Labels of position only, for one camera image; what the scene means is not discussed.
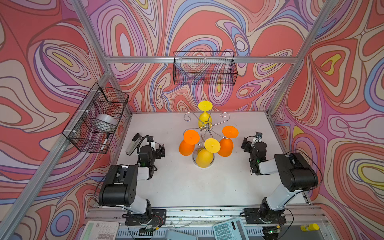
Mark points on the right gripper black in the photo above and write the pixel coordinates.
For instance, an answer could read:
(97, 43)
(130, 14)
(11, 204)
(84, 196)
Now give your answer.
(250, 145)

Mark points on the orange wine glass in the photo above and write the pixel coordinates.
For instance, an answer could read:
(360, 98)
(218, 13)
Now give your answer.
(226, 142)
(190, 139)

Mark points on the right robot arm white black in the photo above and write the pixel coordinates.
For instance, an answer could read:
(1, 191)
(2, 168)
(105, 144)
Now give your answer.
(296, 176)

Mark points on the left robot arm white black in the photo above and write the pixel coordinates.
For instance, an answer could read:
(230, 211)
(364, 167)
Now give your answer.
(120, 184)

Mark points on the front yellow wine glass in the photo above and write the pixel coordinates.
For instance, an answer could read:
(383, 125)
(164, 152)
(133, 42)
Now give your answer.
(206, 155)

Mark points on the yellow wine glass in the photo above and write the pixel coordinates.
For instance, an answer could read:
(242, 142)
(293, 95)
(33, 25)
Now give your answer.
(206, 155)
(205, 117)

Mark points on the back yellow wine glass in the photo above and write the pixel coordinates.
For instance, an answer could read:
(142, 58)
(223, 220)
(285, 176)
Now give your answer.
(205, 117)

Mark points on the grey black stapler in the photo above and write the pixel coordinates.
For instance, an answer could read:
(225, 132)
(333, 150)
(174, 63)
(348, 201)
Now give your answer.
(133, 144)

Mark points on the black marker pen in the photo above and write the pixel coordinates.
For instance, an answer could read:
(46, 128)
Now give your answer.
(104, 143)

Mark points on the silver tape roll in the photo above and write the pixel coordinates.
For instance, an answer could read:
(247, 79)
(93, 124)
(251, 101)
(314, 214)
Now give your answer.
(105, 123)

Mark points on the teal calculator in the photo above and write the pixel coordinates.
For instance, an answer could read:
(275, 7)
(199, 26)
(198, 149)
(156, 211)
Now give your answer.
(232, 229)

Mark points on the yellow small bottle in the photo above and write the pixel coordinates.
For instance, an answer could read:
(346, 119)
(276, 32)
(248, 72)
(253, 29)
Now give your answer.
(310, 227)

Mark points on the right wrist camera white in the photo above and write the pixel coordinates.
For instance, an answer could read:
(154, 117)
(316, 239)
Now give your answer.
(258, 136)

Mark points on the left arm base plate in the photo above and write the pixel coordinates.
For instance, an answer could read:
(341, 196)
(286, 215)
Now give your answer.
(151, 218)

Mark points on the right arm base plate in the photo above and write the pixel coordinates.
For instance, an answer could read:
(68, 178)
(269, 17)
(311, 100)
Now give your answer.
(267, 217)

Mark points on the left black wire basket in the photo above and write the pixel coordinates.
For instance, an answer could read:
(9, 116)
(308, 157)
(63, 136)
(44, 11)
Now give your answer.
(93, 126)

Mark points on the black wire basket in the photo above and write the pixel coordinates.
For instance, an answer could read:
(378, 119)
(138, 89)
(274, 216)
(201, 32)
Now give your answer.
(93, 126)
(204, 68)

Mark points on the back black wire basket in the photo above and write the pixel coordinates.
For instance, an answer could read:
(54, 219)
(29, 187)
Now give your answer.
(204, 68)

